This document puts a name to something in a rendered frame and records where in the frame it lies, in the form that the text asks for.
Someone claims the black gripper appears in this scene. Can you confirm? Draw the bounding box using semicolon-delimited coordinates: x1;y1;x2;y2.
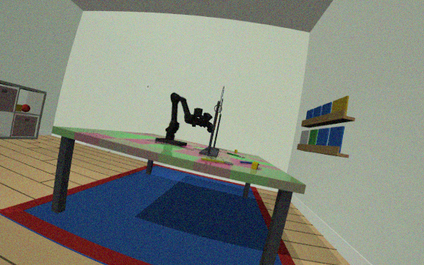
200;115;213;133

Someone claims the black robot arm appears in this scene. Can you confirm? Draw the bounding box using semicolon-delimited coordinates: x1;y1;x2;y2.
165;93;213;141

